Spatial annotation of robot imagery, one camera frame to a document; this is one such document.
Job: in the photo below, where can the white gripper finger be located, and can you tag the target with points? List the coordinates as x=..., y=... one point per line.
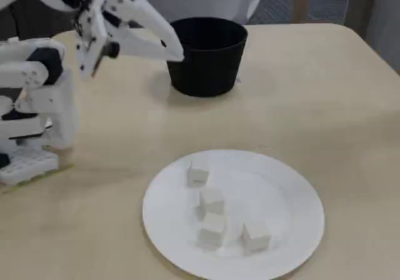
x=156, y=17
x=156, y=44

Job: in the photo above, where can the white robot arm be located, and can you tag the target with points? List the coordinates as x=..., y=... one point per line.
x=47, y=95

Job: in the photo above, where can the white cube block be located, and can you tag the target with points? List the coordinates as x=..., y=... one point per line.
x=197, y=177
x=256, y=237
x=212, y=200
x=211, y=234

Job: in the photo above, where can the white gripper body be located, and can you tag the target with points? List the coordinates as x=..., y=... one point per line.
x=125, y=9

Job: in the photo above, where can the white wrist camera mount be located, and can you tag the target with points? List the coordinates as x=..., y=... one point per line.
x=89, y=42

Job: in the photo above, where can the white paper plate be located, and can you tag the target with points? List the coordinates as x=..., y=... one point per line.
x=281, y=192

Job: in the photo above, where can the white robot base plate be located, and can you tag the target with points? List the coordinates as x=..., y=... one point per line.
x=28, y=167

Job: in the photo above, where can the black pot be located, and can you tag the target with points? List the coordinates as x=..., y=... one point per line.
x=206, y=73

